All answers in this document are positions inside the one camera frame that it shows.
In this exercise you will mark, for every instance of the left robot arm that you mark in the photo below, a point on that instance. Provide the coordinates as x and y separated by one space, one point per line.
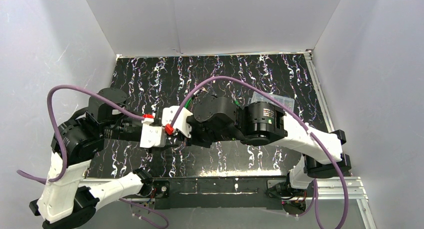
65 203

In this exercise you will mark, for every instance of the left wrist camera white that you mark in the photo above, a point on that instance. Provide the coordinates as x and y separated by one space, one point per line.
152 136

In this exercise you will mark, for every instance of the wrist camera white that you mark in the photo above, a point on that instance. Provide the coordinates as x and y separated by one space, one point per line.
152 136
180 124

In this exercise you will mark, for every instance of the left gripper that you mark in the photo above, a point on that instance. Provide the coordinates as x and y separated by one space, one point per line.
133 130

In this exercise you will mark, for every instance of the green cable lock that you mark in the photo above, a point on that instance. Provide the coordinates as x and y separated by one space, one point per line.
194 96

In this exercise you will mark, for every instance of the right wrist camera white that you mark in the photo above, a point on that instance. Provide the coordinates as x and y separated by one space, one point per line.
180 124

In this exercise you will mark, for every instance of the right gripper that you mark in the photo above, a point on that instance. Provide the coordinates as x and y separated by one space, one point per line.
193 134

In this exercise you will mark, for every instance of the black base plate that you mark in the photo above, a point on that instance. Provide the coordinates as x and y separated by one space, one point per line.
219 192

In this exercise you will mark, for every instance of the clear plastic parts box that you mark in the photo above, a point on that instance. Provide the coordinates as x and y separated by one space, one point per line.
286 101

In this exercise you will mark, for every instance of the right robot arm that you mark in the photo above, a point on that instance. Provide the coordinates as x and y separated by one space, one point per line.
261 123

